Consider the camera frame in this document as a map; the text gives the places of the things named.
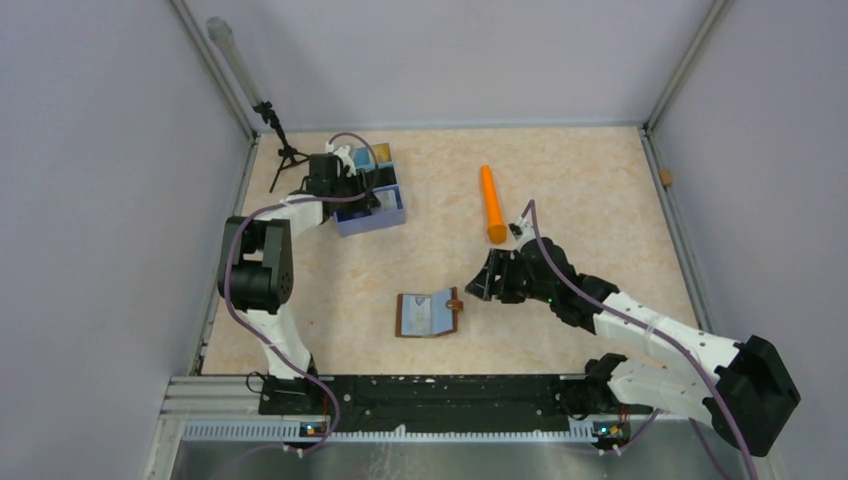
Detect silver card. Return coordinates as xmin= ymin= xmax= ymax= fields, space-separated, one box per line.
xmin=375 ymin=189 xmax=404 ymax=213

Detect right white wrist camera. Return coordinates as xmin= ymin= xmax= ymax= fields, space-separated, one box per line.
xmin=509 ymin=220 xmax=536 ymax=249

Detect small black tripod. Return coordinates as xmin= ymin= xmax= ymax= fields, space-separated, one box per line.
xmin=252 ymin=100 xmax=308 ymax=193

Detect blue compartment tray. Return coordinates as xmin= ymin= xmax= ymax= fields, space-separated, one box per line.
xmin=334 ymin=143 xmax=406 ymax=237

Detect brown leather card holder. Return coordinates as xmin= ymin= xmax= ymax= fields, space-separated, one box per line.
xmin=395 ymin=287 xmax=464 ymax=338

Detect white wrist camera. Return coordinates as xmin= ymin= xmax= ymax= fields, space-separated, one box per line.
xmin=325 ymin=141 xmax=356 ymax=177
xmin=509 ymin=220 xmax=536 ymax=249

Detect white cable duct strip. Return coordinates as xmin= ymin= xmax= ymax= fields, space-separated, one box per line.
xmin=182 ymin=420 xmax=597 ymax=443

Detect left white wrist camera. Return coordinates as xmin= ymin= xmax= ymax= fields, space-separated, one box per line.
xmin=325 ymin=141 xmax=356 ymax=177

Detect black card in tray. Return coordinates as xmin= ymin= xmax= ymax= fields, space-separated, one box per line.
xmin=374 ymin=165 xmax=398 ymax=189

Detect gold card in tray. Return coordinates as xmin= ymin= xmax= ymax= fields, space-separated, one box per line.
xmin=372 ymin=143 xmax=392 ymax=163

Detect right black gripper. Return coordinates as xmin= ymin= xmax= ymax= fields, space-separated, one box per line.
xmin=466 ymin=247 xmax=556 ymax=304

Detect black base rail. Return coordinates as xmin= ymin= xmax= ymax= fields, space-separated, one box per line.
xmin=257 ymin=374 xmax=652 ymax=435

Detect orange cylinder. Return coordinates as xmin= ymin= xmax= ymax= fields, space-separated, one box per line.
xmin=480 ymin=165 xmax=508 ymax=245

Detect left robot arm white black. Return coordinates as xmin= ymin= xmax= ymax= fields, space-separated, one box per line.
xmin=218 ymin=153 xmax=381 ymax=414

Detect small tan block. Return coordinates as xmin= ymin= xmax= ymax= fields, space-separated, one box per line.
xmin=658 ymin=168 xmax=674 ymax=188

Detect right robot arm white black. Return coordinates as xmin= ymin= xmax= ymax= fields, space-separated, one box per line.
xmin=465 ymin=237 xmax=801 ymax=457

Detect grey tube on frame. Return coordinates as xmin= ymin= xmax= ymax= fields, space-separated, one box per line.
xmin=206 ymin=16 xmax=263 ymax=111

